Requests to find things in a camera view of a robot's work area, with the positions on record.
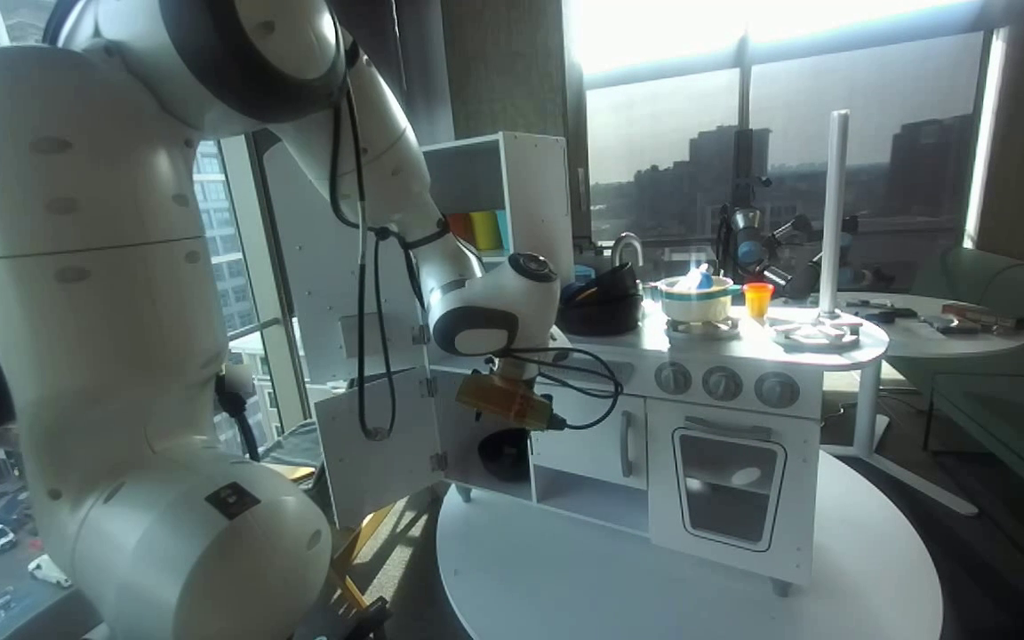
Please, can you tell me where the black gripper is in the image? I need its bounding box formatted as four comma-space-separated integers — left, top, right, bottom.
478, 352, 544, 482

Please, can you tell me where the short white fridge door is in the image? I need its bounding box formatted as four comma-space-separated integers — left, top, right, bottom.
312, 365, 448, 532

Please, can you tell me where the white windowed oven door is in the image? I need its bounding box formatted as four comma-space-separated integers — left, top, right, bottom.
646, 399, 824, 583

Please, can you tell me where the white toy kitchen cabinet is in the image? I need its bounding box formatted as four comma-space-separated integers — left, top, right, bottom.
415, 129, 895, 590

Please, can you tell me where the yellow toy cup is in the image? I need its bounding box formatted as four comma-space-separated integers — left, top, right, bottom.
468, 209, 501, 257

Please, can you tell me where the white bowl with blue item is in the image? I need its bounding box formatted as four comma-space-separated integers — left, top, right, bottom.
652, 263, 741, 326

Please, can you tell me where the small orange toy glass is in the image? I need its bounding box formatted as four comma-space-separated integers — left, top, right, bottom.
743, 278, 778, 324

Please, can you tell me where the grey toy sink basin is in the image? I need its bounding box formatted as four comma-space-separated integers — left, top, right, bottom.
772, 308, 866, 355

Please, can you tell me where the white toy faucet pole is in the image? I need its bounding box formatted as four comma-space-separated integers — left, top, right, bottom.
818, 105, 855, 324

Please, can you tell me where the round white side table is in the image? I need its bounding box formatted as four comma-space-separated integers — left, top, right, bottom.
836, 288, 1024, 518

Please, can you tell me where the green sofa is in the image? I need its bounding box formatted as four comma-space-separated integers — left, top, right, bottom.
888, 240, 1024, 526

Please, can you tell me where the yellow wooden frame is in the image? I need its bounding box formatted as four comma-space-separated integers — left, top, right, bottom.
326, 489, 443, 617

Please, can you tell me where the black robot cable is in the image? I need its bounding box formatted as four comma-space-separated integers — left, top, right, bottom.
326, 67, 628, 444

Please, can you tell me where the black camera on tripod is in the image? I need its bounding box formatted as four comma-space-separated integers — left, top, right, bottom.
708, 123, 824, 298

